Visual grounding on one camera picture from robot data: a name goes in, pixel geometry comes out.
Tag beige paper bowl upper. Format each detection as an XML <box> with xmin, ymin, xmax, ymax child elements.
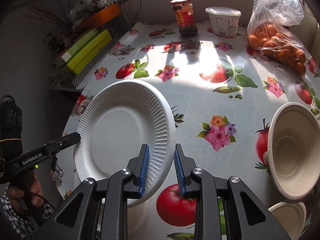
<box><xmin>267</xmin><ymin>102</ymin><xmax>319</xmax><ymax>200</ymax></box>

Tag white crumpled plastic bags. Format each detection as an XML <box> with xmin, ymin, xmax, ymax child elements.
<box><xmin>67</xmin><ymin>0</ymin><xmax>114</xmax><ymax>23</ymax></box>

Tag beige paper bowl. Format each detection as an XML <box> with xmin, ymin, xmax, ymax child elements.
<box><xmin>268</xmin><ymin>202</ymin><xmax>306</xmax><ymax>239</ymax></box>
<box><xmin>267</xmin><ymin>102</ymin><xmax>319</xmax><ymax>200</ymax></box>

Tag dried twig branches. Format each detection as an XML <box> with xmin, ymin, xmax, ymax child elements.
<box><xmin>23</xmin><ymin>0</ymin><xmax>73</xmax><ymax>33</ymax></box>

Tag orange tray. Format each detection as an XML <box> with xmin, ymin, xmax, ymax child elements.
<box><xmin>74</xmin><ymin>3</ymin><xmax>121</xmax><ymax>33</ymax></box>

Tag person's left hand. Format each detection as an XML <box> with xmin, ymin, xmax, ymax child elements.
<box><xmin>6</xmin><ymin>171</ymin><xmax>44</xmax><ymax>212</ymax></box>

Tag checkered sleeve forearm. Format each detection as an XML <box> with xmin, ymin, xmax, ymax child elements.
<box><xmin>1</xmin><ymin>187</ymin><xmax>52</xmax><ymax>239</ymax></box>

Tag floral tomato tablecloth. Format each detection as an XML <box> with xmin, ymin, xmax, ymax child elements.
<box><xmin>56</xmin><ymin>21</ymin><xmax>320</xmax><ymax>240</ymax></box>

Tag white foam plate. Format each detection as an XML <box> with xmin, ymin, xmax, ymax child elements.
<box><xmin>74</xmin><ymin>80</ymin><xmax>176</xmax><ymax>207</ymax></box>
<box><xmin>73</xmin><ymin>172</ymin><xmax>151</xmax><ymax>237</ymax></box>

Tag white plastic tub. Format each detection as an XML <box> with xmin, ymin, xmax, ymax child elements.
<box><xmin>205</xmin><ymin>7</ymin><xmax>241</xmax><ymax>37</ymax></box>

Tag beige paper bowl lower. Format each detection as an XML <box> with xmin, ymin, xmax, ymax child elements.
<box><xmin>268</xmin><ymin>202</ymin><xmax>306</xmax><ymax>239</ymax></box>

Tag green white box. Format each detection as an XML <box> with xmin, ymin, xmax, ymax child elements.
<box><xmin>54</xmin><ymin>28</ymin><xmax>99</xmax><ymax>67</ymax></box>

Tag bag of oranges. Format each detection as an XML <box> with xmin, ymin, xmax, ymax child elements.
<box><xmin>247</xmin><ymin>0</ymin><xmax>306</xmax><ymax>76</ymax></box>

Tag red chili sauce jar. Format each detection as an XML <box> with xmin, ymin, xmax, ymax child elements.
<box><xmin>170</xmin><ymin>0</ymin><xmax>198</xmax><ymax>37</ymax></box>

